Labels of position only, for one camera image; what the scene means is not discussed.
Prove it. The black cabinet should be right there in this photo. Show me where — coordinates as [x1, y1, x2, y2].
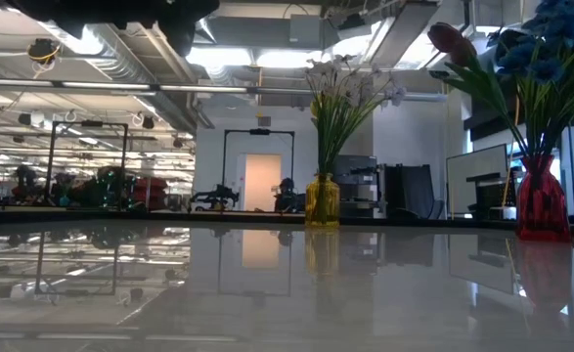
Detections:
[332, 154, 381, 220]

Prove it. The red artificial tulip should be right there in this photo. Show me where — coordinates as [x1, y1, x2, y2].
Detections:
[442, 37, 535, 158]
[426, 21, 532, 158]

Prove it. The white artificial flower bunch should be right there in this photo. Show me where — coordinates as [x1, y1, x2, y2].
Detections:
[304, 53, 409, 176]

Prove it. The black door frame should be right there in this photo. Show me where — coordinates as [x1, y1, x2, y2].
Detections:
[222, 128, 296, 213]

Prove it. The silver ceiling duct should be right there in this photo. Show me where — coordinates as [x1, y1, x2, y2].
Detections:
[188, 19, 218, 46]

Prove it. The white board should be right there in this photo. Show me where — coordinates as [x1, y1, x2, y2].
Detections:
[445, 143, 509, 217]

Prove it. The grey ceiling pipe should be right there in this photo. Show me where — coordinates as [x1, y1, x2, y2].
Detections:
[0, 76, 448, 103]

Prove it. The black metal frame stand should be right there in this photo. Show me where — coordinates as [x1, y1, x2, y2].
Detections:
[45, 120, 129, 212]

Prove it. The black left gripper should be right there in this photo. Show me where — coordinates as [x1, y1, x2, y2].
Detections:
[6, 0, 221, 58]

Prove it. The ceiling device with yellow cable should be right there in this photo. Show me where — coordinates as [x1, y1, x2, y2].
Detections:
[25, 37, 64, 75]

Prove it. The lit doorway panel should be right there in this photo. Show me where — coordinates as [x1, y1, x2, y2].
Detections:
[243, 154, 283, 213]

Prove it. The yellow glass vase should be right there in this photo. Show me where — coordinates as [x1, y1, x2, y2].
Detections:
[304, 171, 341, 229]

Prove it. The red glass vase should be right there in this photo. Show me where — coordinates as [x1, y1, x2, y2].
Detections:
[514, 154, 573, 243]

